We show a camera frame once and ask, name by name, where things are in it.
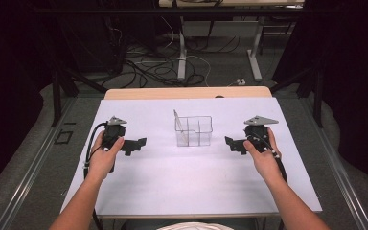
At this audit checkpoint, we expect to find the white floor cable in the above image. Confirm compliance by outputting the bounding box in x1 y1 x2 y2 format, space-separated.
185 55 213 88

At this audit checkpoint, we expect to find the person's left hand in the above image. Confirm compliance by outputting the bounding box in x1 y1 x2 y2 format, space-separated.
86 129 126 182

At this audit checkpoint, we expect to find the person's right hand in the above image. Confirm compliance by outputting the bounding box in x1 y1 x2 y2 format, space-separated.
242 126 284 184

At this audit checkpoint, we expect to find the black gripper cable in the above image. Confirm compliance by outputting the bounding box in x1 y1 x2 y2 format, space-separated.
250 133 289 186
82 122 109 230

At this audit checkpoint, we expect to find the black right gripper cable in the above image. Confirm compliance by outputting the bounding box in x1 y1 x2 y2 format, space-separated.
250 133 289 186

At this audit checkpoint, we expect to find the thin pale stick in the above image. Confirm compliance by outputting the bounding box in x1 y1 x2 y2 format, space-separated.
172 109 189 142

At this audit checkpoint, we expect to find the white-legged desk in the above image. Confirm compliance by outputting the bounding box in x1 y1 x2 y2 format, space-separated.
158 0 306 82

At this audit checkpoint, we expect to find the white table cover board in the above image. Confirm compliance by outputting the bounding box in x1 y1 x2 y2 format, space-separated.
60 97 323 217

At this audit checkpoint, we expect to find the tangle of black floor cables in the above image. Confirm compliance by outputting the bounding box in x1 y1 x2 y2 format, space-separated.
102 33 206 89

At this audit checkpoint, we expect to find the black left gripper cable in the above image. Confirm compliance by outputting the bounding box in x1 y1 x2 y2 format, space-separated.
82 122 109 230

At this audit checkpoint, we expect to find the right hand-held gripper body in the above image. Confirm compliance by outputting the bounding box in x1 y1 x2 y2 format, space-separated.
242 115 280 153

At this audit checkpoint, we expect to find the person's white clothing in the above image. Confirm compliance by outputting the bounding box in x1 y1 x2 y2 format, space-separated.
155 221 235 230

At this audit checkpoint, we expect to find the metal floor rail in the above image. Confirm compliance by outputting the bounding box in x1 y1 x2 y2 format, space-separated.
302 97 368 230
0 97 79 230

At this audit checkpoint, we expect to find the black horizontal bar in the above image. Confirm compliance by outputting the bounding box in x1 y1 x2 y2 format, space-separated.
33 7 334 15

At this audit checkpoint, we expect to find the black metal stand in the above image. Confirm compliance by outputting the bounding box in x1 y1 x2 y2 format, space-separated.
268 63 324 129
51 65 109 128

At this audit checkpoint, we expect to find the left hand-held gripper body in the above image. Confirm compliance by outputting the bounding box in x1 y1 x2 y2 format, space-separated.
103 116 129 151

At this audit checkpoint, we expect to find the clear plastic compartment organizer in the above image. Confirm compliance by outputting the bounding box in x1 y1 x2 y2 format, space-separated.
174 115 214 148

